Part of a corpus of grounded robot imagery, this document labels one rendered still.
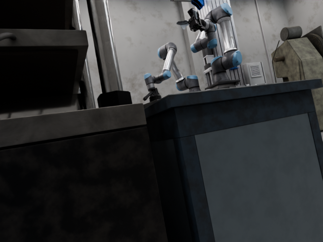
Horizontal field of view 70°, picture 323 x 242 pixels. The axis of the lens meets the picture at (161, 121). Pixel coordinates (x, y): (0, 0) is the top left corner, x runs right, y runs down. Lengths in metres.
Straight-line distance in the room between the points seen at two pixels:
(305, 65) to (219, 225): 6.91
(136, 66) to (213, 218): 8.24
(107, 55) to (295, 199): 0.80
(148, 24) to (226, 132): 8.99
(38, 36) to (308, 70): 7.15
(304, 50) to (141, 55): 5.24
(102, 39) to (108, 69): 0.09
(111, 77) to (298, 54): 7.07
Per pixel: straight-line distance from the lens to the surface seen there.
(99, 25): 0.72
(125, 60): 8.78
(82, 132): 0.58
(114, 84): 0.66
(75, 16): 1.20
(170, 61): 2.31
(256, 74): 2.47
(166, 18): 10.03
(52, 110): 1.16
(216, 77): 2.06
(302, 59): 7.47
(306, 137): 1.05
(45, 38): 0.75
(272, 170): 0.90
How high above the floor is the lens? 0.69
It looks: 4 degrees up
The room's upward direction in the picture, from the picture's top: 11 degrees counter-clockwise
